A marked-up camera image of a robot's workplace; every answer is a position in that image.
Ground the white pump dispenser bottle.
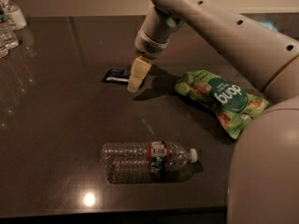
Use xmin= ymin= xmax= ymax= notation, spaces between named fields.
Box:
xmin=0 ymin=0 xmax=27 ymax=31

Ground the clear bottle at left edge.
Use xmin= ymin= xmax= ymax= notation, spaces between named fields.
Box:
xmin=0 ymin=37 xmax=8 ymax=58

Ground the upright clear water bottle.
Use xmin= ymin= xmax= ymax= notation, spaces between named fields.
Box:
xmin=0 ymin=7 xmax=19 ymax=49

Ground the clear plastic water bottle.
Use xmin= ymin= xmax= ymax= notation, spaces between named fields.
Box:
xmin=101 ymin=141 xmax=199 ymax=184

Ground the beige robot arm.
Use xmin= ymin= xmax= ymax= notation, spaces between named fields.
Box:
xmin=135 ymin=0 xmax=299 ymax=224

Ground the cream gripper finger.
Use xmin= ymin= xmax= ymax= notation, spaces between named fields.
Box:
xmin=127 ymin=56 xmax=151 ymax=92

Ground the green snack bag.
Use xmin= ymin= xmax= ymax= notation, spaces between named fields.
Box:
xmin=175 ymin=70 xmax=268 ymax=139

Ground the dark blue snack bar wrapper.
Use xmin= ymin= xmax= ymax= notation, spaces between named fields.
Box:
xmin=102 ymin=68 xmax=131 ymax=84

